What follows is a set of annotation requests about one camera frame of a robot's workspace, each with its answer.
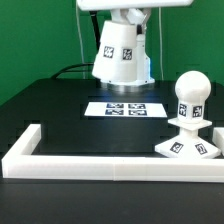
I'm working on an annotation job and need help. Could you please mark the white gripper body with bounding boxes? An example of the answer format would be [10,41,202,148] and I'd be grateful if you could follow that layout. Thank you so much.
[77,0,194,11]

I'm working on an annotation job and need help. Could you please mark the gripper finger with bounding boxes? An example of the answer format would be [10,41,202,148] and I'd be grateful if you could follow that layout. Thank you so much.
[127,9,147,34]

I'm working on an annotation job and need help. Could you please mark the white lamp shade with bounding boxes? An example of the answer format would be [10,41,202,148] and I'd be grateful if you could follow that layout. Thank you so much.
[92,21,137,82]

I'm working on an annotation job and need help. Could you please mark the white lamp bulb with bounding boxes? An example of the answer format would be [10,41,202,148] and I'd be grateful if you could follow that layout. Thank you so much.
[175,71,211,124]

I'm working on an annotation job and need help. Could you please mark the white lamp base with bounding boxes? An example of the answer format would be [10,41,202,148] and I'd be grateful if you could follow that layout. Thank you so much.
[155,118,221,159]

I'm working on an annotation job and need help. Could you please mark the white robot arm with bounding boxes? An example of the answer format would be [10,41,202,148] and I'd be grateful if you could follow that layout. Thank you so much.
[77,0,194,86]

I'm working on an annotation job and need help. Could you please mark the white marker sheet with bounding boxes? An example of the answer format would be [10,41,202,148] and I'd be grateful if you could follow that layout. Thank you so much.
[85,102,167,118]

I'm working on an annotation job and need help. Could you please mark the grey thin cable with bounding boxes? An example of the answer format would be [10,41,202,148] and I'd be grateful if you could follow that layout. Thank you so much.
[157,7,166,81]
[75,9,86,80]

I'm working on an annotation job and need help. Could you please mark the black cable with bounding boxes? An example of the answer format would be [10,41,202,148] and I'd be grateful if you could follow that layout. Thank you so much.
[49,62,96,81]

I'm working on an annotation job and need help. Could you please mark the white frame wall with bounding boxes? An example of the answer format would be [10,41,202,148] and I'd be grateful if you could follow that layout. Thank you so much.
[2,124,224,183]

